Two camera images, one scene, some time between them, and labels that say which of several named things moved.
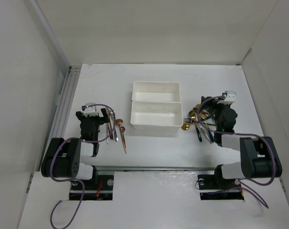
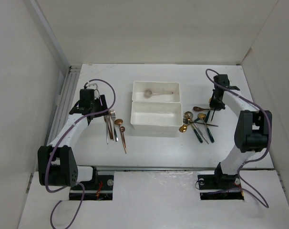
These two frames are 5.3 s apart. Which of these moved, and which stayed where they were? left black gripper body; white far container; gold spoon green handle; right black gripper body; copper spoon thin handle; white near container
Moved: right black gripper body; left black gripper body
Stayed: white near container; copper spoon thin handle; white far container; gold spoon green handle
